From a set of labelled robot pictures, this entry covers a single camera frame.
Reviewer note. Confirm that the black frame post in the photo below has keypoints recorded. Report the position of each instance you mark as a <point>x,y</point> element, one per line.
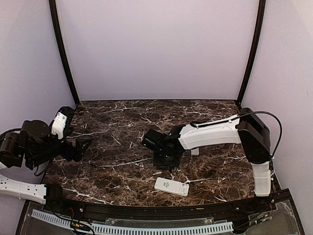
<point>62,51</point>
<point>253,51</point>

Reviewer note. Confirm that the left black frame post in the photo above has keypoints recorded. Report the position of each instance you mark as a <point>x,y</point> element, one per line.
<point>62,51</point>

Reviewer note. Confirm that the white remote control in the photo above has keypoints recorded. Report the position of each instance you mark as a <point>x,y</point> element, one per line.
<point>172,187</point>

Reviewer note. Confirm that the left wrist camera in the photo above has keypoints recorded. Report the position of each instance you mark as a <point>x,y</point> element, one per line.
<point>61,121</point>

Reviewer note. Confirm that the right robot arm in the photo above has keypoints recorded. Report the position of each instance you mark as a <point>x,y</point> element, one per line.
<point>245,128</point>

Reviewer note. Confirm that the white battery cover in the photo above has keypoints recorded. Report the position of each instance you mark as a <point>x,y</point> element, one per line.
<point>195,152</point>

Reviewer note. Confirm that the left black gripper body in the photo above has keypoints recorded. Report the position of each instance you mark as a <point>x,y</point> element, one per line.
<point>69,154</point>

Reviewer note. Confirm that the black front rail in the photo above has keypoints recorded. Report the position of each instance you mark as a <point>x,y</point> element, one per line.
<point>99,212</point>

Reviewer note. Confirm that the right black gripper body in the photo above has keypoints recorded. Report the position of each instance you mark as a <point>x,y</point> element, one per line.
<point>165,161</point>

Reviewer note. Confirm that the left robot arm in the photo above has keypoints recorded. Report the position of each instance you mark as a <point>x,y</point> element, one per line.
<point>34,144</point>

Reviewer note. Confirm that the right black frame post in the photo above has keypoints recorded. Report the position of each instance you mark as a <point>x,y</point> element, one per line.
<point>253,51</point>

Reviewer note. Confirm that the white slotted cable duct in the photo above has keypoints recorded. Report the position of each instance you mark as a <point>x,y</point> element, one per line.
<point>113,226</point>

